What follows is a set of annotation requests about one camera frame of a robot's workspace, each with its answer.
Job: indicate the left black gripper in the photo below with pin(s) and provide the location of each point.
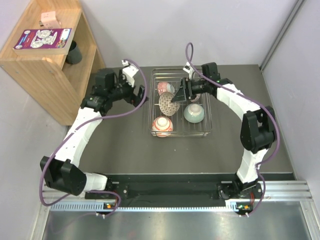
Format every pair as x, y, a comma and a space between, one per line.
132, 98

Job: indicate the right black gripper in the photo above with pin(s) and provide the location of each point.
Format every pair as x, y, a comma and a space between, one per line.
181, 95

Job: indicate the beige lattice patterned bowl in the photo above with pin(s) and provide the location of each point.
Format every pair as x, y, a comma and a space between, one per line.
167, 107

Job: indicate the red daisy patterned bowl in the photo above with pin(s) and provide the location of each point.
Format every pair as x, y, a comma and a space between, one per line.
163, 87

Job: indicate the mint green bowl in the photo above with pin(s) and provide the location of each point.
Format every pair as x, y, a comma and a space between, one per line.
194, 113

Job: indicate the metal wire dish rack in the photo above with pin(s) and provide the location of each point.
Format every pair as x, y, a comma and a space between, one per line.
181, 127

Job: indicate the red floral bowl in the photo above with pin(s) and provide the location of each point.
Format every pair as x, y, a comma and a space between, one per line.
162, 126

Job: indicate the white red patterned bowl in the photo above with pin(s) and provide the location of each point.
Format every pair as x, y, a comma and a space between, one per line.
197, 97

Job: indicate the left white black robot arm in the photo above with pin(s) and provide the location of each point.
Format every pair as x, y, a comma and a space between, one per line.
61, 170

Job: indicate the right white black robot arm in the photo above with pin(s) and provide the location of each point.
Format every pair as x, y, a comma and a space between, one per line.
257, 133

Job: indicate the dark grey cup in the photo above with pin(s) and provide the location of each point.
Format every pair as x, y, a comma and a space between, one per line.
74, 55

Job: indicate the wooden shelf unit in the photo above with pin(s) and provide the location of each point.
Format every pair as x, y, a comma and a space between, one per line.
57, 86

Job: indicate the purple book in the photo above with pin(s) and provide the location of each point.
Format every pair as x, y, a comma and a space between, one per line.
54, 41

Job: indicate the pink power adapter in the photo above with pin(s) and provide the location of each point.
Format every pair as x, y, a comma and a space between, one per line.
49, 20

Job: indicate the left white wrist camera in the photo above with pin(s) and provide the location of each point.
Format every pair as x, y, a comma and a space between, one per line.
129, 71

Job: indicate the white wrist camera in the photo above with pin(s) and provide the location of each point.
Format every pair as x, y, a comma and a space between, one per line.
129, 71
188, 69

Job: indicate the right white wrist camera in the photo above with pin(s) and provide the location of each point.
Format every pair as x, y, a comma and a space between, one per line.
188, 69

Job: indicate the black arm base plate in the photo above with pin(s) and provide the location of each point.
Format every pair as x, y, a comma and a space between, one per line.
213, 189

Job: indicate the aluminium rail frame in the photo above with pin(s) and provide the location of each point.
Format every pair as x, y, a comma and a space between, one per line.
284, 209

